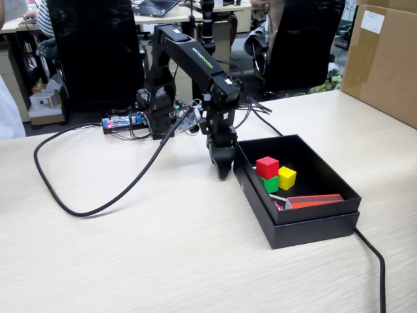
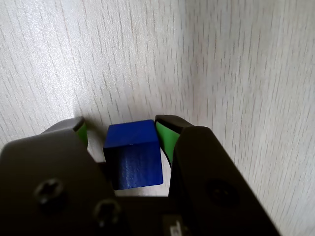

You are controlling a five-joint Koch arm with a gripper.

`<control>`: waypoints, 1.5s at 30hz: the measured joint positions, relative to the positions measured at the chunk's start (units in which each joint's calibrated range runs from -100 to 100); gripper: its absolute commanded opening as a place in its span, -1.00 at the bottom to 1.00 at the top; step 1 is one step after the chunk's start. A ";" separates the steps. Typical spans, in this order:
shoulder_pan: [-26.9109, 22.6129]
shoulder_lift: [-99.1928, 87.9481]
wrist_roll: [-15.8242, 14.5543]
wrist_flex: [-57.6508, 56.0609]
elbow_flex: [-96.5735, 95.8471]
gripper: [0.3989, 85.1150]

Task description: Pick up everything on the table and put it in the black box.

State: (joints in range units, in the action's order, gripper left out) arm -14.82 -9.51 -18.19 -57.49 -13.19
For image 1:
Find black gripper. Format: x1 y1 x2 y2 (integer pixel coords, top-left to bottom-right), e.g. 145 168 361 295
199 106 238 181

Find red wooden cube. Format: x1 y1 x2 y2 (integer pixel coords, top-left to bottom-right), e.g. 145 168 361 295
255 156 280 180

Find green wooden cube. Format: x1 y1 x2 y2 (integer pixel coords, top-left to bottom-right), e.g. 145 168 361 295
259 175 280 194

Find yellow wooden cube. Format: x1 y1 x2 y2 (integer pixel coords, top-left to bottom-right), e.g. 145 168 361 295
278 166 298 191

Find black box tray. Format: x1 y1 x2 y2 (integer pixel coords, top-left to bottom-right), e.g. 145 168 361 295
234 133 363 226

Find black box lid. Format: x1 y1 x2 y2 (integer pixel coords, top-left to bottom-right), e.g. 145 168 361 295
231 153 361 251

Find small cardboard box white device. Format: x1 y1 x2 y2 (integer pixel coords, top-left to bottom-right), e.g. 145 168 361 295
28 89 66 127

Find large cardboard box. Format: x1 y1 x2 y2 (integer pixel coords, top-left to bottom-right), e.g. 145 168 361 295
339 0 417 130

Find driver board green terminals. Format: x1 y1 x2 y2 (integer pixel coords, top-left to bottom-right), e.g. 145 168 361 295
174 100 196 121

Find orange red matchbox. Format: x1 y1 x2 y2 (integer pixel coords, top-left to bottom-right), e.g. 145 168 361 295
286 192 345 210

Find green yellow floor clutter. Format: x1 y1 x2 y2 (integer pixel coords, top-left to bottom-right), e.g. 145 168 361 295
308 73 343 95

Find black vertical pole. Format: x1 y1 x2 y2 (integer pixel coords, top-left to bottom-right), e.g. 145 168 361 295
199 0 216 55

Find black office chair with armrest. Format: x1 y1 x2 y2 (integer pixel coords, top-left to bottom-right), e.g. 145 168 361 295
252 0 347 100

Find seated person behind chair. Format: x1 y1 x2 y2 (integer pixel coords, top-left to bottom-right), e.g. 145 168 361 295
244 0 281 66

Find wide black office chair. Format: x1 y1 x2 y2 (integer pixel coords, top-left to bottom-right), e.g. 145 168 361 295
45 0 146 113

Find dark open laptop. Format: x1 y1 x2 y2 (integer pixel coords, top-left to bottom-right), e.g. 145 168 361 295
132 0 180 18

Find white shipping label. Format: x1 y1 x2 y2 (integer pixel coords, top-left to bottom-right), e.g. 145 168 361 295
360 9 385 34

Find person in white shirt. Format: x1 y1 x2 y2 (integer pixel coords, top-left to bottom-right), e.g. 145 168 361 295
0 74 27 141

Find person in striped shirt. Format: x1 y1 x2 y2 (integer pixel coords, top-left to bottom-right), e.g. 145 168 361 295
19 0 61 61

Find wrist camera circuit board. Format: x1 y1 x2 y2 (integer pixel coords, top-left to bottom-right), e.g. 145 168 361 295
179 106 203 134

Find controller board with wires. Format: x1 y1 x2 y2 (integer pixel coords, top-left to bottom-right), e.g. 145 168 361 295
102 110 154 136

